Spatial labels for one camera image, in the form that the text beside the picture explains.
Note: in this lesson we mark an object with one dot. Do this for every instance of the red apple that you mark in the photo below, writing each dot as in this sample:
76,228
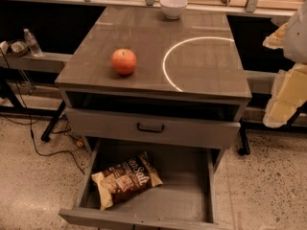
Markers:
123,61

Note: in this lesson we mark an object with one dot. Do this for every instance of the brown chip bag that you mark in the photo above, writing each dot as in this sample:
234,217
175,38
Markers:
123,181

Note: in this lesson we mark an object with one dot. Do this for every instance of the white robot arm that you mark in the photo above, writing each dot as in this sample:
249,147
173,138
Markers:
295,41

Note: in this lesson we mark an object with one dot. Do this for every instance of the grey drawer cabinet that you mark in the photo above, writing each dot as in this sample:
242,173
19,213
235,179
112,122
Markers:
186,68

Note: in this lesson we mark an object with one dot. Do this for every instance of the grey side shelf left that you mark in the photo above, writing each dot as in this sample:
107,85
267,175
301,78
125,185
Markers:
49,62

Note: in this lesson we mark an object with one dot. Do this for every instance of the open grey middle drawer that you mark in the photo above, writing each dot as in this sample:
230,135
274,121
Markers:
184,201

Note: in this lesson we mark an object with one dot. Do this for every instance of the closed grey top drawer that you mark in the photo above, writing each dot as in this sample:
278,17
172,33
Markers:
178,131

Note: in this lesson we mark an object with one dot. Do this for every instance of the grey side shelf right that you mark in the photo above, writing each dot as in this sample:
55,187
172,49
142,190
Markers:
260,82

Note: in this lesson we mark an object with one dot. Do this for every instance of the grey side shelf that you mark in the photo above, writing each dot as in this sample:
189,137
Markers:
260,82
49,62

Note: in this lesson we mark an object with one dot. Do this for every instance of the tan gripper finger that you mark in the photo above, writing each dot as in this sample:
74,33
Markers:
289,93
276,39

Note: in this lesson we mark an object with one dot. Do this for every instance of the tape roll on shelf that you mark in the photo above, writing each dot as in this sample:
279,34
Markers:
17,48

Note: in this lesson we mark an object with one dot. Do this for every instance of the clear plastic water bottle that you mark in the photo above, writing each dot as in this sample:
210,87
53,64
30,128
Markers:
32,43

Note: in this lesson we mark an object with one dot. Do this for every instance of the white bowl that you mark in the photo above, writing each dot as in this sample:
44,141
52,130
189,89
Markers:
173,9

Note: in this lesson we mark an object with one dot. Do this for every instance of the black drawer handle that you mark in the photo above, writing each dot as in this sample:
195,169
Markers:
150,129

